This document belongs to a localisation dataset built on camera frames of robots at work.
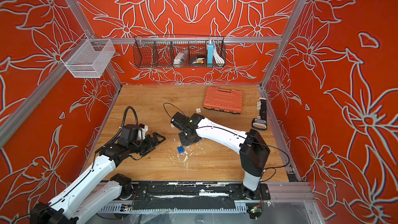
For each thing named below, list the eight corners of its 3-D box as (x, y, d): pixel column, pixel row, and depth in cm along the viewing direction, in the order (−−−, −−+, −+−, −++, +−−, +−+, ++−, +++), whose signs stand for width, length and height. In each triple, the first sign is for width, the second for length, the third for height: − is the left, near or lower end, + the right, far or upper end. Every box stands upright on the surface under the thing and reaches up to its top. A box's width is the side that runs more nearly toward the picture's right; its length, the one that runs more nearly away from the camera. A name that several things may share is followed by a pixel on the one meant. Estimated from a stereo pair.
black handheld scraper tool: (251, 128, 98) (252, 126, 96) (253, 97, 115) (254, 95, 113) (265, 131, 96) (266, 129, 95) (265, 99, 113) (266, 98, 111)
